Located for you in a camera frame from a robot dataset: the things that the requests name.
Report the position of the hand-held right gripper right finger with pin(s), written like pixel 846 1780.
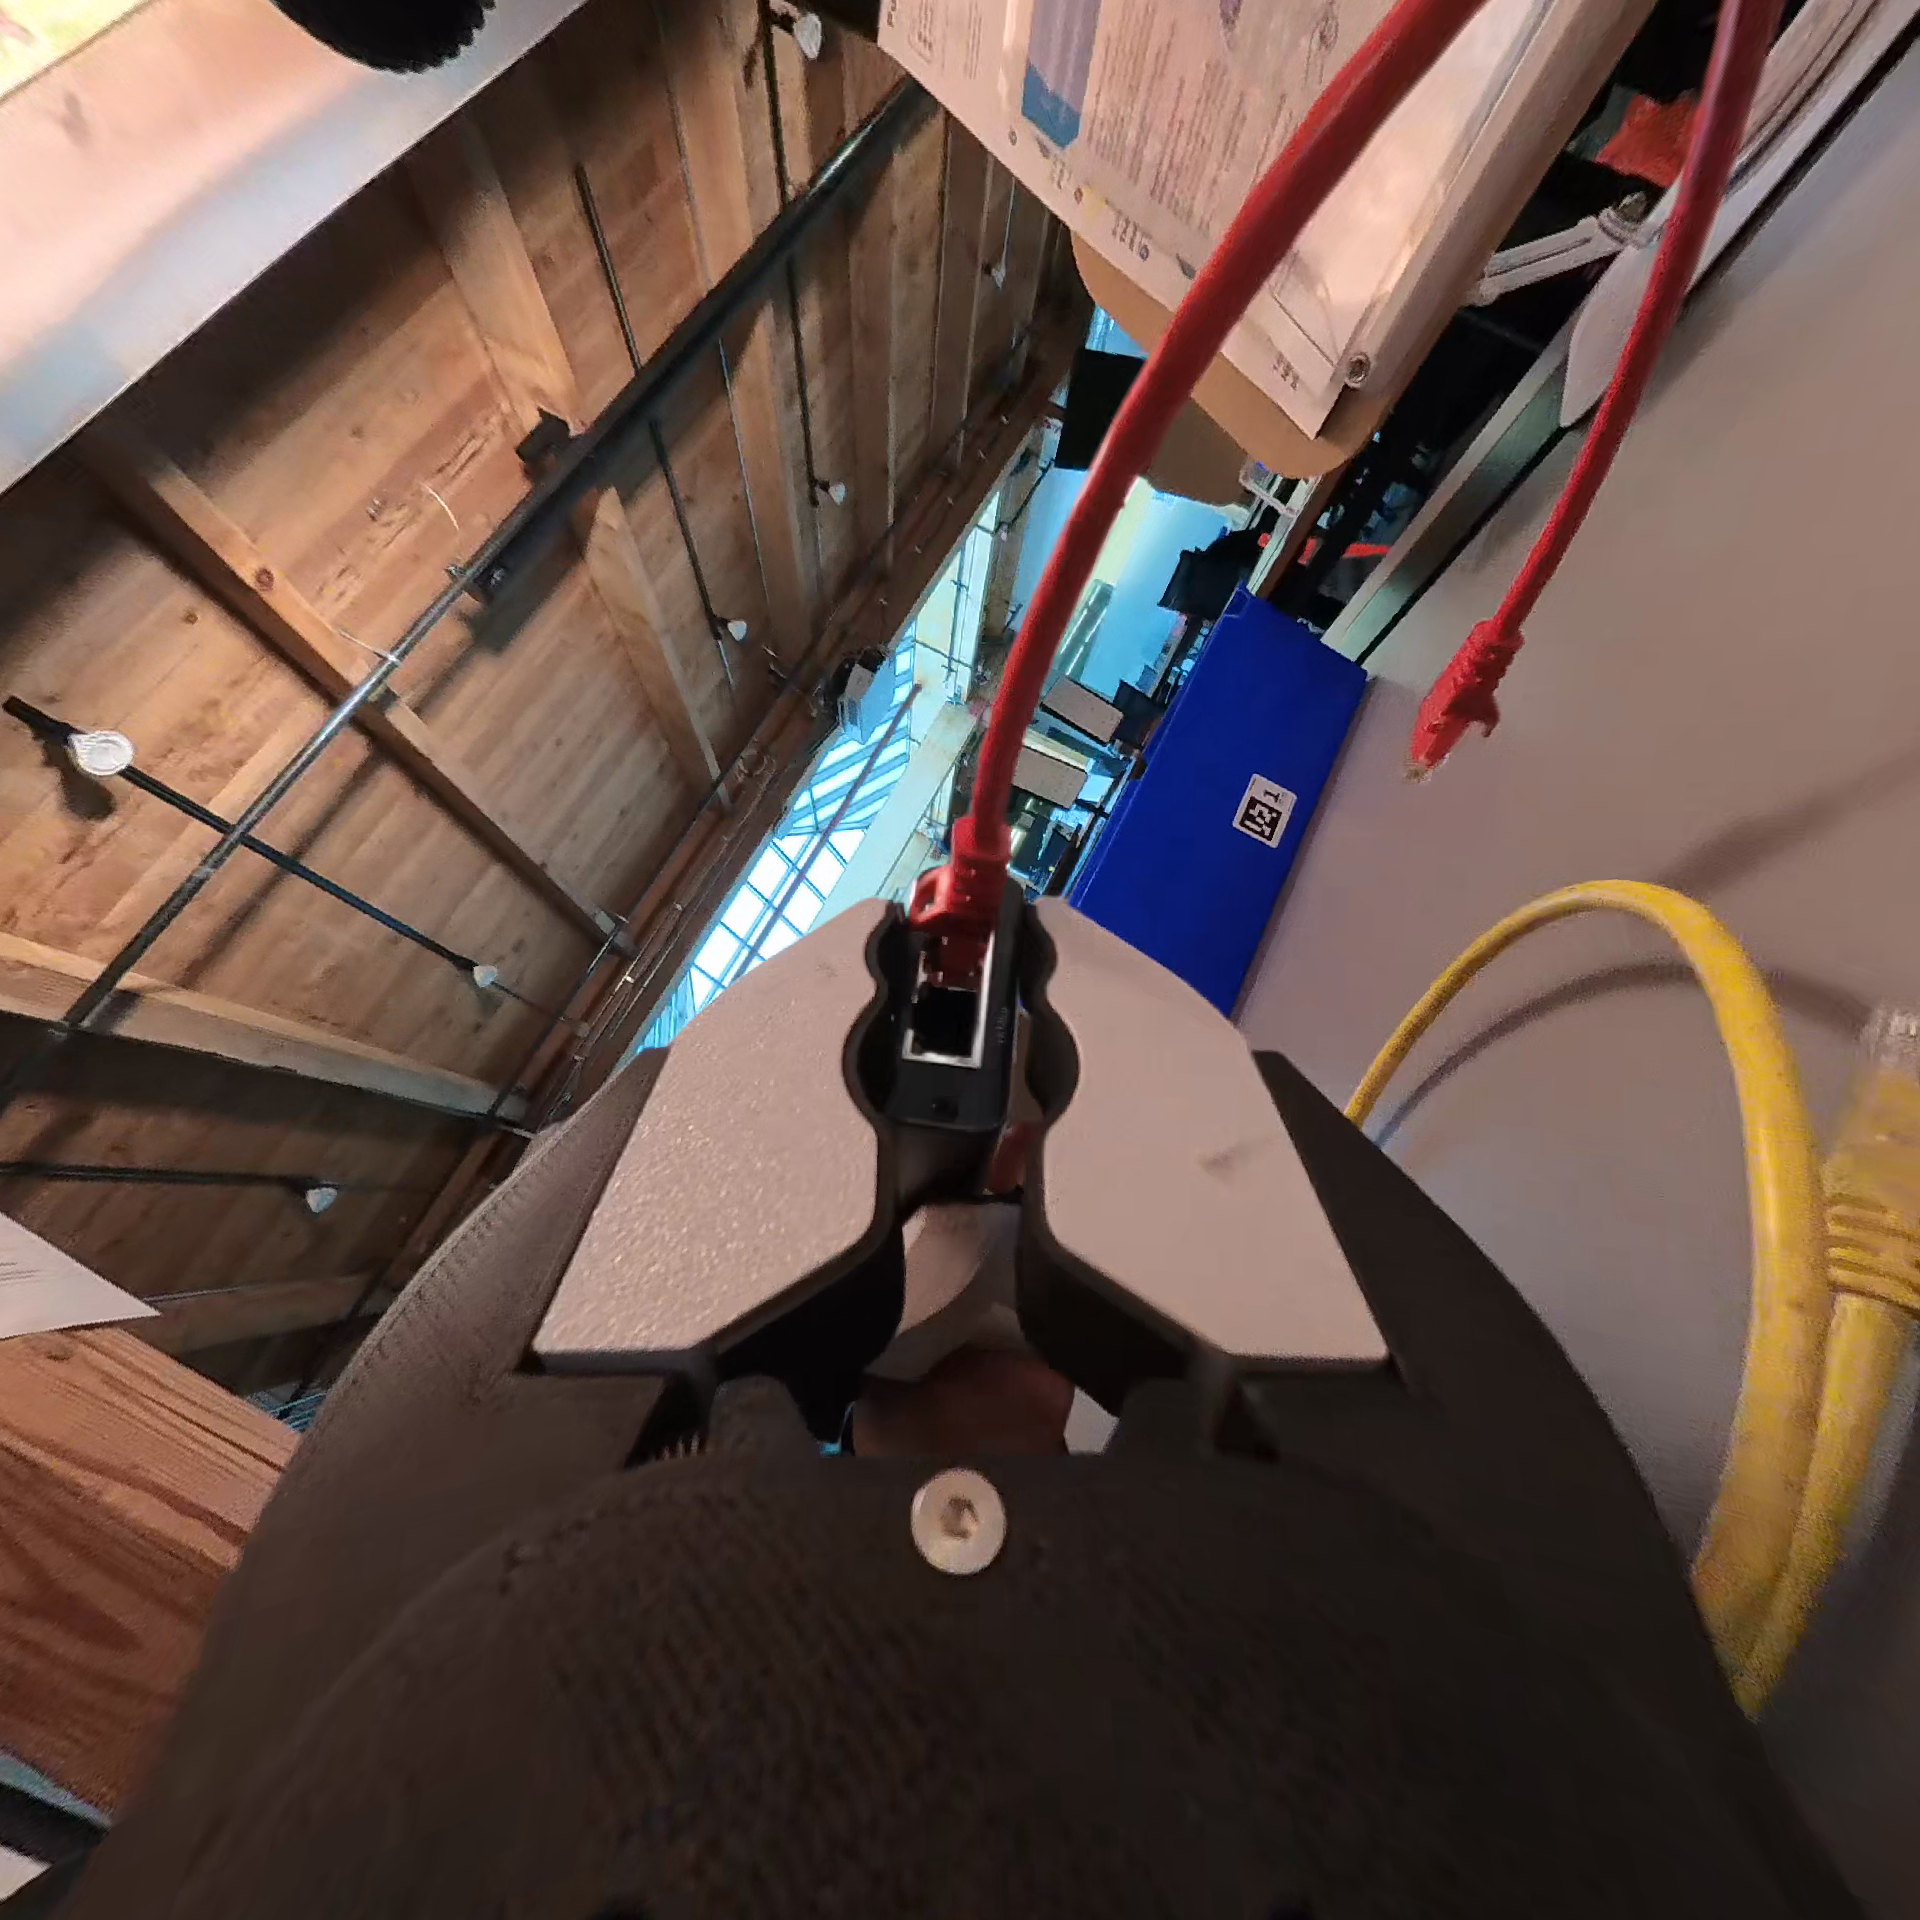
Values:
pixel 1200 1185

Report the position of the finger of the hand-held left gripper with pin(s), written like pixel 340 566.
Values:
pixel 953 1276

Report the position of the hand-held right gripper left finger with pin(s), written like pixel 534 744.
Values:
pixel 720 1170

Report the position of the black network splitter box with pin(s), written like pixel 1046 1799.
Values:
pixel 948 1103

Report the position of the blue plastic bin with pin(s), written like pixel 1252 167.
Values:
pixel 1184 855

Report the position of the grey desk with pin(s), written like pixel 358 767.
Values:
pixel 1650 675

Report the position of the person's left hand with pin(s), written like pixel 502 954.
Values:
pixel 974 1401

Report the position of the white printed paper sheet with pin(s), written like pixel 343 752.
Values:
pixel 54 1283

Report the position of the ceiling track spot lamps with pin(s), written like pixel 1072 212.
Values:
pixel 102 751

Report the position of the instruction sheet on stand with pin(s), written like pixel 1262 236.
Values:
pixel 1200 435

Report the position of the printed instruction sheet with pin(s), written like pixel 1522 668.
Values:
pixel 1140 120

